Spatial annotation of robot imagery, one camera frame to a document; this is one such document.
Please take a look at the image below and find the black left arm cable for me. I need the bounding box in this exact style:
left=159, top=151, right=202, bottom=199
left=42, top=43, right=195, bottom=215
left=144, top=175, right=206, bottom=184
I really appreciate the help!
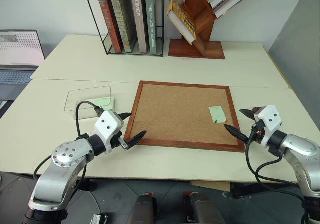
left=33, top=101, right=105, bottom=183

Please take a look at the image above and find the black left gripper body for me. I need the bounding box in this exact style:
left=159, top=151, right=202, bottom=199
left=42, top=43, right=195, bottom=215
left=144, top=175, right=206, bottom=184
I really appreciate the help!
left=109, top=131, right=130, bottom=150

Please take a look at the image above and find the grey-green SOLACE book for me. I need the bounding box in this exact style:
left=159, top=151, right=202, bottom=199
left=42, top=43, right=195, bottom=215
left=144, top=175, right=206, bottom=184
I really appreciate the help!
left=145, top=0, right=158, bottom=55

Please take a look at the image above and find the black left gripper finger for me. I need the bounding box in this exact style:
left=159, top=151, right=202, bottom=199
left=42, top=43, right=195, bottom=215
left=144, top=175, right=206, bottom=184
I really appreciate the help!
left=116, top=112, right=134, bottom=121
left=124, top=130, right=148, bottom=150

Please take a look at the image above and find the yellow patterned book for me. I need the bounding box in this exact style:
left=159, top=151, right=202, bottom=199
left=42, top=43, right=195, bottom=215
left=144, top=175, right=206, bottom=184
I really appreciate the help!
left=166, top=0, right=198, bottom=45

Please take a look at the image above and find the dark rounded robot part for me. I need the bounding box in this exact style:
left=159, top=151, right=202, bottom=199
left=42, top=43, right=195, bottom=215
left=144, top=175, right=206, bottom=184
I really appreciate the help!
left=128, top=192, right=158, bottom=224
left=183, top=191, right=226, bottom=224

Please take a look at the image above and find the grey partition panel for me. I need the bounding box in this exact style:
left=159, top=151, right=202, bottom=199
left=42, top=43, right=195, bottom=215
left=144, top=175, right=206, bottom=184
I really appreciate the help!
left=267, top=21, right=320, bottom=115

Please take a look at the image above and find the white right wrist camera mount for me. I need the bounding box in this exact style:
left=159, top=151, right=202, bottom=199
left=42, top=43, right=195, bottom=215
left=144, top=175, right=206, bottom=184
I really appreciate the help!
left=254, top=105, right=284, bottom=147

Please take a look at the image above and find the green sticky note pad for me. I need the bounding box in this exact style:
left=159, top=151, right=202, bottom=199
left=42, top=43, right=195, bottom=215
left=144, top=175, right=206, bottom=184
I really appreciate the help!
left=85, top=97, right=116, bottom=110

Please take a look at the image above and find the olive FEED book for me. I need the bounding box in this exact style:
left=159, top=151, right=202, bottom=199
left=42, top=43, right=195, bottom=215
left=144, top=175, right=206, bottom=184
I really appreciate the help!
left=105, top=0, right=138, bottom=53

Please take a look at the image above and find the black wire book rack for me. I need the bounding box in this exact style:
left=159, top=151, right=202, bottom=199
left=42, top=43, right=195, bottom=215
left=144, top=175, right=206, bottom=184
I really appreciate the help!
left=81, top=0, right=166, bottom=58

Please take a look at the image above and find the black table clamp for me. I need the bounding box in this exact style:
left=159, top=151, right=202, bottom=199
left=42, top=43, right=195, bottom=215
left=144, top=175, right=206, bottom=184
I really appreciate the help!
left=79, top=178, right=99, bottom=192

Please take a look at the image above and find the grey open laptop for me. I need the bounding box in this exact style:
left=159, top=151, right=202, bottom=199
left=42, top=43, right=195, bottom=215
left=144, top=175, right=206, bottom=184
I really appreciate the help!
left=0, top=29, right=46, bottom=120

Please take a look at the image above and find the red-brown hardcover book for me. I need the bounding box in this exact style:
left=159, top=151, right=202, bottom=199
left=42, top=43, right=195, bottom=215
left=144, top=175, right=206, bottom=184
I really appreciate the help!
left=96, top=0, right=124, bottom=54

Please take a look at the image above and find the brown HOMES book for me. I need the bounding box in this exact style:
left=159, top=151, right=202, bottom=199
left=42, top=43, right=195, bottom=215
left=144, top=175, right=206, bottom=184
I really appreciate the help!
left=129, top=0, right=150, bottom=54

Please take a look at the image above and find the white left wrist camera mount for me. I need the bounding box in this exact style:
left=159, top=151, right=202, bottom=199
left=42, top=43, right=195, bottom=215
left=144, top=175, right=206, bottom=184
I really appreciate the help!
left=94, top=110, right=125, bottom=155

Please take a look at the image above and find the brown cardboard piece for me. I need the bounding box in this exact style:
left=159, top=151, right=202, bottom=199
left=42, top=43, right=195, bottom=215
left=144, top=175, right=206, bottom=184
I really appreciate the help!
left=190, top=180, right=231, bottom=192

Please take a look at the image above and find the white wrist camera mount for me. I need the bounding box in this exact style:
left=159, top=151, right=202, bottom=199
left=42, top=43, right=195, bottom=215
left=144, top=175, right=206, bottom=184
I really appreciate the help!
left=254, top=105, right=284, bottom=147
left=94, top=110, right=125, bottom=155

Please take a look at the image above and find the clear plastic box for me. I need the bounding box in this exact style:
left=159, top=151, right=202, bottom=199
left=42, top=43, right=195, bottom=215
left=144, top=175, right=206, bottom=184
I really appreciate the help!
left=63, top=85, right=117, bottom=120

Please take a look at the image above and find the beige cover book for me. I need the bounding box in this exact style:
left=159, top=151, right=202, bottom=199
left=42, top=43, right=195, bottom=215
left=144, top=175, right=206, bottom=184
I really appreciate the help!
left=212, top=0, right=264, bottom=19

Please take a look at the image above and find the black table support bar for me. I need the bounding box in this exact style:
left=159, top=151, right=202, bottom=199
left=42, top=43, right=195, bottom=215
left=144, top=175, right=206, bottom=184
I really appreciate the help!
left=229, top=182, right=302, bottom=199

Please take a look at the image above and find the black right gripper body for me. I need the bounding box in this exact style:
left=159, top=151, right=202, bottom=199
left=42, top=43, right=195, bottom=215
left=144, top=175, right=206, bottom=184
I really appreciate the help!
left=248, top=106, right=267, bottom=145

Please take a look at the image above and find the wood-framed cork board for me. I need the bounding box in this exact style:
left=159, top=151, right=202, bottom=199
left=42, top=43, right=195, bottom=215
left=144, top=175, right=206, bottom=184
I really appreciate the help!
left=123, top=80, right=246, bottom=153

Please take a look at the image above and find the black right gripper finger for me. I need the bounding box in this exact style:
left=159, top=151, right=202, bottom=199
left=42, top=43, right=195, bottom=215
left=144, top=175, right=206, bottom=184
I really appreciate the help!
left=223, top=123, right=251, bottom=144
left=239, top=108, right=256, bottom=122

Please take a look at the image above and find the small black box device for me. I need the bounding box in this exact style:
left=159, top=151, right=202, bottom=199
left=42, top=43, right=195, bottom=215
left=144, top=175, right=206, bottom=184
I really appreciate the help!
left=90, top=212, right=110, bottom=224

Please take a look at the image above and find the red-brown wooden tree bookshelf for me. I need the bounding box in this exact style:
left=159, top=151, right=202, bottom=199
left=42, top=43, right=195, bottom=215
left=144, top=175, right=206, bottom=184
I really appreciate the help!
left=168, top=0, right=264, bottom=60

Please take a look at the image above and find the light green paper note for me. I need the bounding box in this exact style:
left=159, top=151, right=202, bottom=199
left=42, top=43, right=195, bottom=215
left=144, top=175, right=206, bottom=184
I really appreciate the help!
left=208, top=105, right=227, bottom=124

